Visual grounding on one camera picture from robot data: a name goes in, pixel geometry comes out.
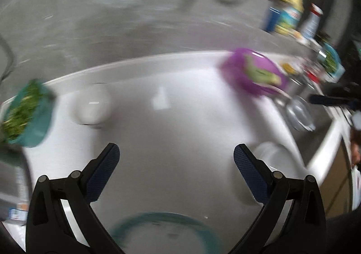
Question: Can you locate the large white bowl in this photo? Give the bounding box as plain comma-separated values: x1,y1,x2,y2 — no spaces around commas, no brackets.
231,140,308,206

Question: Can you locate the red rimmed ceramic bowl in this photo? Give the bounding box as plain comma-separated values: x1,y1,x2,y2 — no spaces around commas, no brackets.
70,83,113,127

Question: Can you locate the teal floral plate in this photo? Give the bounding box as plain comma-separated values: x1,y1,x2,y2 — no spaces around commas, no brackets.
110,212,223,253

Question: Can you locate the person right hand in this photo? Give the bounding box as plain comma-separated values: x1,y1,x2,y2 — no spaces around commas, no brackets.
350,127,361,167

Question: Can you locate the glass bowl in sink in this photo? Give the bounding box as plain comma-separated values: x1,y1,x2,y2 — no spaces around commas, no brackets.
285,96,316,132

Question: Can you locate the stainless steel sink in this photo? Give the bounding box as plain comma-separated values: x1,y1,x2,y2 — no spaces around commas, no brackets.
272,78,341,171

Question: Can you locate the small teal vegetable bowl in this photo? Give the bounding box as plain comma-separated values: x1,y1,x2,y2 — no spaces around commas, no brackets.
321,43,345,82

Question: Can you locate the yellow sponge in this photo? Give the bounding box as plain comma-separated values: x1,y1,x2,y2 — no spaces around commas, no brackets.
281,63,300,76

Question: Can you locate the green peeled vegetable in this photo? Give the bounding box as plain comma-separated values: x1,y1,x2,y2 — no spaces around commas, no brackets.
245,55,281,87

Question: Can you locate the white spray bottle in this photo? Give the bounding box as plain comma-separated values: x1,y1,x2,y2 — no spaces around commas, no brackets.
300,3,323,39

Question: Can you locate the purple plastic bowl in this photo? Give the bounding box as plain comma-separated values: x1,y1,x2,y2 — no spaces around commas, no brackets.
220,48,288,96

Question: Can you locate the teal basin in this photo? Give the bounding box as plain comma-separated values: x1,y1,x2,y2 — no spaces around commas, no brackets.
1,79,55,148

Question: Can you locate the stainless steel rice cooker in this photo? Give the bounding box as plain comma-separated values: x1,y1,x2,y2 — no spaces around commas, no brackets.
0,142,32,226

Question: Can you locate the yellow detergent bottle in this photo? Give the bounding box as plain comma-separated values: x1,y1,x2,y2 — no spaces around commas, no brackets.
275,0,304,35

